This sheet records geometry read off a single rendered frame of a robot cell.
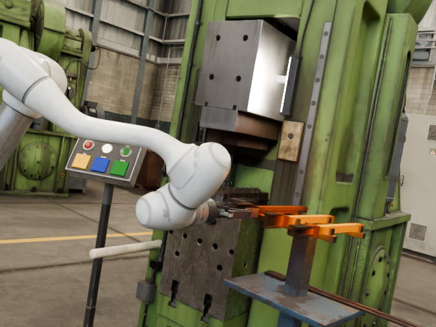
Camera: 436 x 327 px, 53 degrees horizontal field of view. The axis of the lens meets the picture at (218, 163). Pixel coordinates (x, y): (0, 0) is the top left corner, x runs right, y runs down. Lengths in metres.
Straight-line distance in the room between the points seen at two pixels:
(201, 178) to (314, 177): 0.94
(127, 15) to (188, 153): 10.73
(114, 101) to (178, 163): 10.22
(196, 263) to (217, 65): 0.90
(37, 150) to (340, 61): 5.33
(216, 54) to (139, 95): 9.65
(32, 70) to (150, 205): 0.47
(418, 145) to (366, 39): 4.87
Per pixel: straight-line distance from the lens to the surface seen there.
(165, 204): 1.12
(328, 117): 1.91
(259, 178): 2.41
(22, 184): 6.75
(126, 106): 11.48
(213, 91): 2.04
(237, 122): 1.95
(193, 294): 2.03
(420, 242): 7.08
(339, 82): 1.93
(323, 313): 1.47
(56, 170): 6.86
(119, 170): 2.16
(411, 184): 7.08
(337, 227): 1.43
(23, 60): 1.26
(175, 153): 1.07
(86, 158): 2.24
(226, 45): 2.06
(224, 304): 1.94
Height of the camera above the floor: 1.22
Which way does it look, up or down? 3 degrees down
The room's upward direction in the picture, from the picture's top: 10 degrees clockwise
